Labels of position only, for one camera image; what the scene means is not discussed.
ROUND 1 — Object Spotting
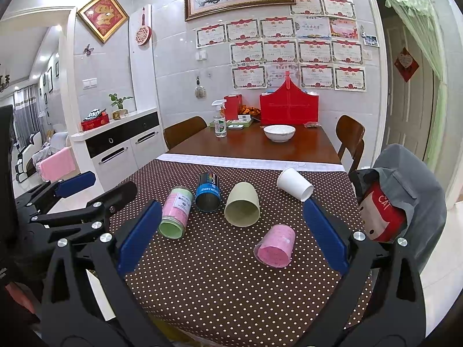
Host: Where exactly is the pink plastic cup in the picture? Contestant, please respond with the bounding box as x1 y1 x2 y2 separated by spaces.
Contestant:
253 224 296 269

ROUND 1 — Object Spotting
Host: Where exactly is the white paper cup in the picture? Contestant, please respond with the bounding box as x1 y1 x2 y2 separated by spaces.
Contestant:
277 168 314 202

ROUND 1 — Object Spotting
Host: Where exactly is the beige green cup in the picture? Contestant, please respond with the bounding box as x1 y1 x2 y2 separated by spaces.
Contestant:
224 182 260 228

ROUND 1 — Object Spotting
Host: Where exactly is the pink towel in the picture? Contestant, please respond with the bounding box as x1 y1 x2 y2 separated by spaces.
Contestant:
37 147 78 182

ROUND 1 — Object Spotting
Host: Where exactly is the pink green lidded jar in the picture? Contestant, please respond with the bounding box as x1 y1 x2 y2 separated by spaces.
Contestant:
159 187 193 240

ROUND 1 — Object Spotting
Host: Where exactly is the red CAT bag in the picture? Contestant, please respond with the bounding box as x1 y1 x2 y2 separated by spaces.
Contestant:
360 182 407 242

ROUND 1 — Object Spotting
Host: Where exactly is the white black sideboard cabinet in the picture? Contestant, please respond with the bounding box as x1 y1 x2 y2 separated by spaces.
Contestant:
71 108 166 191

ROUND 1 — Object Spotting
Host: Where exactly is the blue black can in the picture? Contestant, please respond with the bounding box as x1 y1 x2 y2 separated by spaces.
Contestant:
195 172 221 212

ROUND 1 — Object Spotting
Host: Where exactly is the red box on sideboard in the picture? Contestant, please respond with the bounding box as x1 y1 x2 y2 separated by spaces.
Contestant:
81 109 109 132

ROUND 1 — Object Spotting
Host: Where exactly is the small potted plant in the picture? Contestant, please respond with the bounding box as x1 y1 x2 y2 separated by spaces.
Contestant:
108 93 133 120

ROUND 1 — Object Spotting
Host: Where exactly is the left wooden chair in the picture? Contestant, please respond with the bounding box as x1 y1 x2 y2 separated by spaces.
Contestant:
163 116 207 149

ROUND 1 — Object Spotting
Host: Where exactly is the wooden chair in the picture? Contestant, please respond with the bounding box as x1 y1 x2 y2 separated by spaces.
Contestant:
163 116 207 149
336 115 365 172

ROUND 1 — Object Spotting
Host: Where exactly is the brown polka dot tablecloth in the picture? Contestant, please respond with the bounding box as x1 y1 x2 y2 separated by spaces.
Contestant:
86 157 374 347

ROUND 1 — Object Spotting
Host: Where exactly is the grey jacket on chair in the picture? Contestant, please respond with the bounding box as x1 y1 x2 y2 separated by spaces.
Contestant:
349 143 447 272

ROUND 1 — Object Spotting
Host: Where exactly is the right wooden chair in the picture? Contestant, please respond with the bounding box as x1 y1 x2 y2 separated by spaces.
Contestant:
336 115 365 172

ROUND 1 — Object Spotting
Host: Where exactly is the clear spray bottle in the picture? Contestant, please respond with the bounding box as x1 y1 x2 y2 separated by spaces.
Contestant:
212 99 227 138

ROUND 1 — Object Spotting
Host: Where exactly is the white ceramic bowl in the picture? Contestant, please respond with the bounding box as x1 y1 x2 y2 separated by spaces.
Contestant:
264 125 296 143

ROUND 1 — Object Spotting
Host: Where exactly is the green flat box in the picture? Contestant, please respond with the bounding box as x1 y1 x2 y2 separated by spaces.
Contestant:
226 120 253 128

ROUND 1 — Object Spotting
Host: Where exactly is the small red box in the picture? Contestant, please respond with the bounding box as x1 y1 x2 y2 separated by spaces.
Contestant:
225 94 242 121

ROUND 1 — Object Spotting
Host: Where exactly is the red gift bag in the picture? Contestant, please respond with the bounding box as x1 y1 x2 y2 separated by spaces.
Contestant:
260 71 319 125

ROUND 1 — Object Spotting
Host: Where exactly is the red diamond framed picture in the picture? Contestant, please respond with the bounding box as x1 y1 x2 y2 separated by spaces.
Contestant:
78 0 129 44

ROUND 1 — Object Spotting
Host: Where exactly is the red door decoration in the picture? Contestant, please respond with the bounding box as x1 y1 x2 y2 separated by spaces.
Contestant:
394 47 419 82

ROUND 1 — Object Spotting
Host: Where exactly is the green curtain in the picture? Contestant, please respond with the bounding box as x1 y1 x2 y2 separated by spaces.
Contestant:
374 0 448 170

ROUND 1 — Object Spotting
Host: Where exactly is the round red wall ornament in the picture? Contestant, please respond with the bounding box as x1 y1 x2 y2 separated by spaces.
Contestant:
135 7 151 46

